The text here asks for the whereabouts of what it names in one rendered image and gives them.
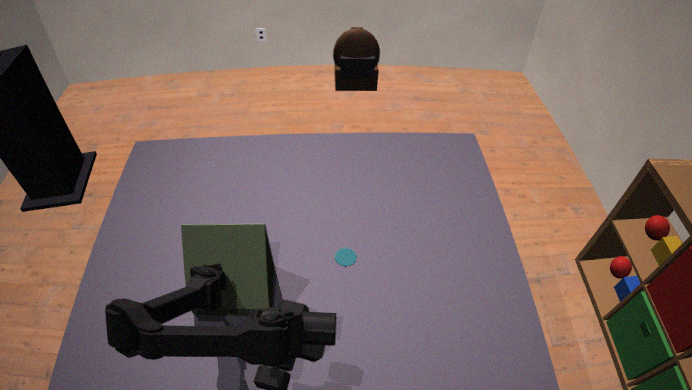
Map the cyan circle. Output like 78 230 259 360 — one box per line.
335 248 357 266

